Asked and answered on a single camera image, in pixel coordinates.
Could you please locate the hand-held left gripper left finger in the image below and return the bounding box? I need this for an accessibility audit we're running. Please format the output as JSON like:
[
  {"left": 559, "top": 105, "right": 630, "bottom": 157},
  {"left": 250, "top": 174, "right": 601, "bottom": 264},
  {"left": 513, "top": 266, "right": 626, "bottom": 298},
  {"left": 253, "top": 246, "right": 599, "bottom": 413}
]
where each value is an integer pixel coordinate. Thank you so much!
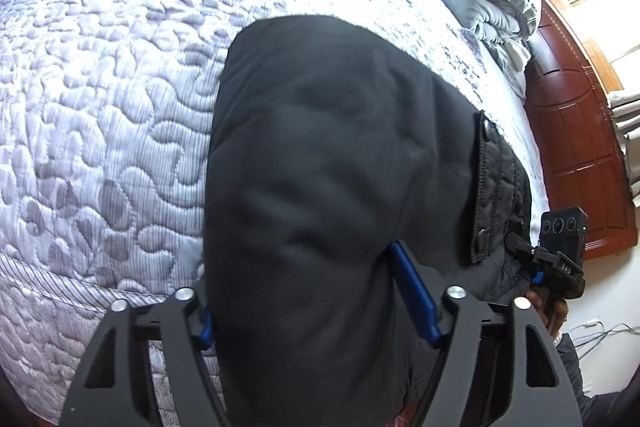
[{"left": 59, "top": 287, "right": 226, "bottom": 427}]

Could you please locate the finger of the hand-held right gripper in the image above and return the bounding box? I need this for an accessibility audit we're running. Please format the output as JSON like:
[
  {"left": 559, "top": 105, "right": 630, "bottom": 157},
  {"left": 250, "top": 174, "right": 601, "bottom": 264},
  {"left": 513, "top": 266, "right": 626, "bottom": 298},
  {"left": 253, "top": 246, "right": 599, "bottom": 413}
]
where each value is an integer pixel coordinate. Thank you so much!
[
  {"left": 520, "top": 264, "right": 547, "bottom": 288},
  {"left": 506, "top": 232, "right": 538, "bottom": 258}
]

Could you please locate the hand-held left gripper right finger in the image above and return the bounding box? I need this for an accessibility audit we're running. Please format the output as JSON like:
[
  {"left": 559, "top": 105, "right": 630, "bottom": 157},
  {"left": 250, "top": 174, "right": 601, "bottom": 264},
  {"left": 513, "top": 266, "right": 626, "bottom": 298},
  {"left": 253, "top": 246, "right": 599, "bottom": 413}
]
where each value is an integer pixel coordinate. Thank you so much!
[{"left": 389, "top": 241, "right": 586, "bottom": 427}]

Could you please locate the black jacket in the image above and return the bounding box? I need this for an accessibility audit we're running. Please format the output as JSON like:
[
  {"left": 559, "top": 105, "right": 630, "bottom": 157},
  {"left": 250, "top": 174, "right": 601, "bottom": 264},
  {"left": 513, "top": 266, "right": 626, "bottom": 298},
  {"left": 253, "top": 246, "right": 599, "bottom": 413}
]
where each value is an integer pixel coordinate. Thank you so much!
[{"left": 202, "top": 13, "right": 533, "bottom": 427}]

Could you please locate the person's right forearm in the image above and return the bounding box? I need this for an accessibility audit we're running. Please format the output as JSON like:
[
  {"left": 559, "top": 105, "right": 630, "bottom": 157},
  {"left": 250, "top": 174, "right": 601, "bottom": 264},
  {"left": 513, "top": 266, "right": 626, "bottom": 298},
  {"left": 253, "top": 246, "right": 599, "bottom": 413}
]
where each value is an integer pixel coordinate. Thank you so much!
[{"left": 552, "top": 332, "right": 640, "bottom": 427}]

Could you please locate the person's right hand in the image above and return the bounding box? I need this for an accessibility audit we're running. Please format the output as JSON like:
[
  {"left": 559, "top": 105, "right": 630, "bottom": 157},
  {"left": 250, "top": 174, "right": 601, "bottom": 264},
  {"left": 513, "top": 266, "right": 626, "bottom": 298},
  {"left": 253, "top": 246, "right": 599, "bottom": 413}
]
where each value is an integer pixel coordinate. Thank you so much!
[{"left": 527, "top": 287, "right": 568, "bottom": 348}]

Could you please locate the wooden headboard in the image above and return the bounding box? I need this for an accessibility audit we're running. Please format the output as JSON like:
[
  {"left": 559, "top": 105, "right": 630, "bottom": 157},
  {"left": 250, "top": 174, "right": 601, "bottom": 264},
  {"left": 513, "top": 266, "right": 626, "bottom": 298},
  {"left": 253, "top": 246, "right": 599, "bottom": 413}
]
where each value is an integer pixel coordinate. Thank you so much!
[{"left": 522, "top": 0, "right": 638, "bottom": 260}]

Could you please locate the white curtain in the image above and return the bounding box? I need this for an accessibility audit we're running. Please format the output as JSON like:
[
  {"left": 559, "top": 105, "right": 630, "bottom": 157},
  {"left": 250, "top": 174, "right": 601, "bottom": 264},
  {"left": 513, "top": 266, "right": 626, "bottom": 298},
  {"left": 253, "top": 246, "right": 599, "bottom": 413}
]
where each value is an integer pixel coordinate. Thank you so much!
[{"left": 605, "top": 87, "right": 640, "bottom": 208}]

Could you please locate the white fleece cloth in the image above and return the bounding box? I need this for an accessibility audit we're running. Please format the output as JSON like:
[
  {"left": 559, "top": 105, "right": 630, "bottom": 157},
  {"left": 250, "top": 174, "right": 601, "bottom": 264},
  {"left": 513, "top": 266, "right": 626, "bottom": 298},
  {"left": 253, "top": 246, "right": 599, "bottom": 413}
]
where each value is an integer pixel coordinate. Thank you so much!
[{"left": 492, "top": 39, "right": 532, "bottom": 72}]

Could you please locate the grey quilted bedspread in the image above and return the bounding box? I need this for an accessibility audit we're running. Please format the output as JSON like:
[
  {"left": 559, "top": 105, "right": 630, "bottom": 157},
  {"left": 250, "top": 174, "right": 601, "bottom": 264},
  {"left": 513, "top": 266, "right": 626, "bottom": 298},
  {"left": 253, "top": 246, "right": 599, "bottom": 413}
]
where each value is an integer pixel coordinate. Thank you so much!
[{"left": 0, "top": 0, "right": 546, "bottom": 427}]

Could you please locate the grey cable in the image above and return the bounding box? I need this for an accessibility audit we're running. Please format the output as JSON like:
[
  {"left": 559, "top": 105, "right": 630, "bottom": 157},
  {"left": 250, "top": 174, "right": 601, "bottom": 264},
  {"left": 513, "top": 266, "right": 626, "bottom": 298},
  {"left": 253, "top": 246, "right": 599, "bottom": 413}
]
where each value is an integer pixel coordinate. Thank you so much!
[{"left": 572, "top": 326, "right": 640, "bottom": 350}]

